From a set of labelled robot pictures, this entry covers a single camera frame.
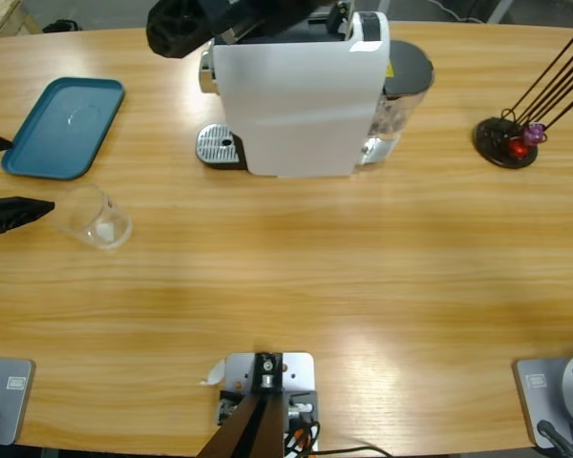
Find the white capsule coffee machine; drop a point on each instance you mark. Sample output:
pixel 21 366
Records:
pixel 291 105

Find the grey metal frame leg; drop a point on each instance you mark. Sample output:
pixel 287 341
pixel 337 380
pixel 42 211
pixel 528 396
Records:
pixel 499 9

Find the teal plastic tray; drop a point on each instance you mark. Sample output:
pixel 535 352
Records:
pixel 62 133

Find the black object on floor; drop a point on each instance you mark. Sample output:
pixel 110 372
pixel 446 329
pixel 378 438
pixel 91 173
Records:
pixel 62 26

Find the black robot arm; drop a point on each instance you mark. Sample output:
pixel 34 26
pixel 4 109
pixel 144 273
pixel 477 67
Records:
pixel 291 12

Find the purple coffee capsule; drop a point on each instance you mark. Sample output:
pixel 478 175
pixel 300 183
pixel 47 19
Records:
pixel 535 133

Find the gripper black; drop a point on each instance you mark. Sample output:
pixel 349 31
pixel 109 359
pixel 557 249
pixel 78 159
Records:
pixel 224 12

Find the white paper tag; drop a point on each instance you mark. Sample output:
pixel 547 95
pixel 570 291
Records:
pixel 216 374

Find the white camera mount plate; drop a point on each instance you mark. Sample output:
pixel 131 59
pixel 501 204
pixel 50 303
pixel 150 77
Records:
pixel 298 372

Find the chrome coffee machine lever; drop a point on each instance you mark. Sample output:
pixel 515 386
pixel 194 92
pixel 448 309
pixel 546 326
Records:
pixel 339 19

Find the red coffee capsule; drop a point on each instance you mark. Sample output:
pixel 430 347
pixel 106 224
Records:
pixel 519 149

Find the black capsule holder with rods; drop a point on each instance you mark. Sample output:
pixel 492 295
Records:
pixel 494 138

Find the clear water tank black lid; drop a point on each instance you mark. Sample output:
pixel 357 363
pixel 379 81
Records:
pixel 408 67

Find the clear drinking glass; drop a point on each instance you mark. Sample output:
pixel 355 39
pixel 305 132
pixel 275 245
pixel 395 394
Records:
pixel 100 234

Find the dark camera post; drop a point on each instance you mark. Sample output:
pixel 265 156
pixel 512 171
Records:
pixel 253 429

